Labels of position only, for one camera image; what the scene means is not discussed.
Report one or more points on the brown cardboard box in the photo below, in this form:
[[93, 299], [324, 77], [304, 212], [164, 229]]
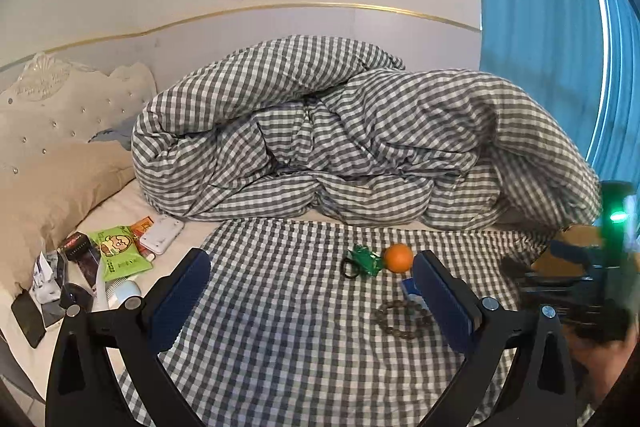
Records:
[[575, 234]]

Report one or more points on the blue curtain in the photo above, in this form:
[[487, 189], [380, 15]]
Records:
[[540, 7]]

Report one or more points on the green snack packet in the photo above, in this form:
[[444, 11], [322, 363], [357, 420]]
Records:
[[117, 252]]

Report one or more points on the white bed sheet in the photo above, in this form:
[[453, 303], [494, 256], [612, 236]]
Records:
[[125, 212]]

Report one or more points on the black round object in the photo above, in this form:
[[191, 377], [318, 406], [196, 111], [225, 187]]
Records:
[[75, 298]]

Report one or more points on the orange fruit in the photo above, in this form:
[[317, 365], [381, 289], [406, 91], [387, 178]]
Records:
[[398, 258]]

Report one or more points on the blue grey cloth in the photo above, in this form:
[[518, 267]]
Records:
[[110, 137]]

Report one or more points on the grey white checkered duvet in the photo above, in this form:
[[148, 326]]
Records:
[[350, 132]]

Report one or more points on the beige pillow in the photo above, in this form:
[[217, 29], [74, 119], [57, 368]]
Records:
[[60, 197]]

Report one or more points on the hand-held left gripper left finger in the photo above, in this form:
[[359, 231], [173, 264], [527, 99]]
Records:
[[180, 302]]

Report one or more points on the white rectangular device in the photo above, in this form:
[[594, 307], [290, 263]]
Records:
[[162, 234]]

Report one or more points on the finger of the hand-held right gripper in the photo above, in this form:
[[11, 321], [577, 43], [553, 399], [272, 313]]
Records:
[[572, 252], [535, 279]]

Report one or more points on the blue white tissue packet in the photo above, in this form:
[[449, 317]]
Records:
[[410, 288]]

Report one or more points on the orange red small packet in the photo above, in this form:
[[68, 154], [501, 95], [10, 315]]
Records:
[[141, 226]]

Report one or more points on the white crumpled paper bag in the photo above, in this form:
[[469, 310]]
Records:
[[47, 277]]

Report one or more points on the white light blue cylinder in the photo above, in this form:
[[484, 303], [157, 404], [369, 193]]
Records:
[[125, 292]]

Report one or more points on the grey white checkered sheet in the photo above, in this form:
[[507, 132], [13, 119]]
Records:
[[300, 332]]

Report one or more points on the person's right hand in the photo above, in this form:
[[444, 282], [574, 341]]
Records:
[[602, 367]]

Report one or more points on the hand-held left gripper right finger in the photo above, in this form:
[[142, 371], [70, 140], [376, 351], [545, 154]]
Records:
[[442, 302]]

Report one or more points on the black red packet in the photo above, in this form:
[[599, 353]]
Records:
[[80, 252]]

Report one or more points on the beige tufted headboard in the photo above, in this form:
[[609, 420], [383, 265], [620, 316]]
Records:
[[60, 117]]

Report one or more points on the black phone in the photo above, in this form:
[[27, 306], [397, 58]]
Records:
[[27, 319]]

